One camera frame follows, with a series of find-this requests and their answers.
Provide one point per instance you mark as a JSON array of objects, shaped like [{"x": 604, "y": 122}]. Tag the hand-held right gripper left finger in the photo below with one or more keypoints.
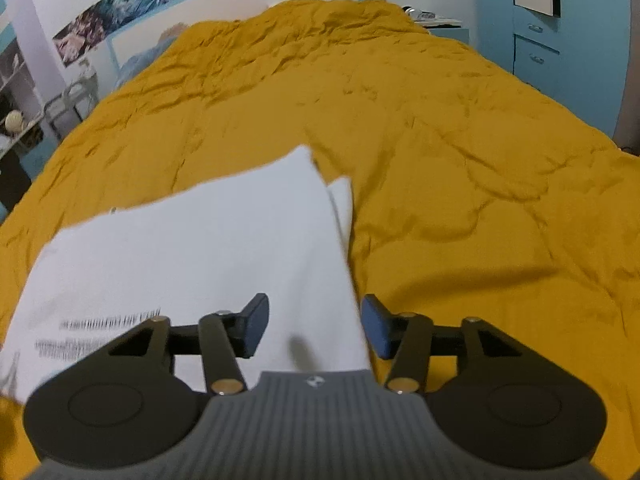
[{"x": 256, "y": 325}]

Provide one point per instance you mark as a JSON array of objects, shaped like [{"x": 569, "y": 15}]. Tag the blue cabinet with drawers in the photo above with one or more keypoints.
[{"x": 575, "y": 60}]

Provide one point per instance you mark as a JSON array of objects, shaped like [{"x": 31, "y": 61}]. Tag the blue pillow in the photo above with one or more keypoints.
[{"x": 137, "y": 62}]

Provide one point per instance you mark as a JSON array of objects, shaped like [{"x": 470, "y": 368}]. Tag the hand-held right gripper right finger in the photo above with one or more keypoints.
[{"x": 375, "y": 325}]

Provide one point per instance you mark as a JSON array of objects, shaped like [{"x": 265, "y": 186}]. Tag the white printed sweatshirt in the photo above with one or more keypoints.
[{"x": 200, "y": 250}]

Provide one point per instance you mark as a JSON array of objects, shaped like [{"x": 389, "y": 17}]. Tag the cream round ball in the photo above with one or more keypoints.
[{"x": 14, "y": 121}]

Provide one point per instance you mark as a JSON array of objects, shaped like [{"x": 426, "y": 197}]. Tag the anime wall poster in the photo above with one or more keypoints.
[
  {"x": 127, "y": 2},
  {"x": 80, "y": 37}
]

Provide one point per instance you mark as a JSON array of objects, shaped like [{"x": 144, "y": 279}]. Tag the white shelf unit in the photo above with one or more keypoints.
[{"x": 17, "y": 75}]

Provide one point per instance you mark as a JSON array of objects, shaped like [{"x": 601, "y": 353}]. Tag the grey rolling cart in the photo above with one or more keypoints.
[{"x": 70, "y": 105}]

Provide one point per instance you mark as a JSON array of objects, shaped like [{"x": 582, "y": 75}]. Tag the peach cushion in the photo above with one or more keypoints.
[{"x": 172, "y": 31}]

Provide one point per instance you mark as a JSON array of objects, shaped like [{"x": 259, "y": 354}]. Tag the small metal object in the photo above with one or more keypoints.
[{"x": 425, "y": 14}]

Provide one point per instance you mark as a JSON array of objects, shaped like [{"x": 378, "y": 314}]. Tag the grey desk with blue drawers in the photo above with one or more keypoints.
[{"x": 12, "y": 175}]

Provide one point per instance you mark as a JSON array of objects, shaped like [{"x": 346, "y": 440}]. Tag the blue nightstand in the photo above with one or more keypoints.
[{"x": 450, "y": 35}]

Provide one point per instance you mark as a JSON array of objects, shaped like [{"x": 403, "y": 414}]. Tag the mustard yellow quilt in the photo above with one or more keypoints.
[{"x": 450, "y": 160}]

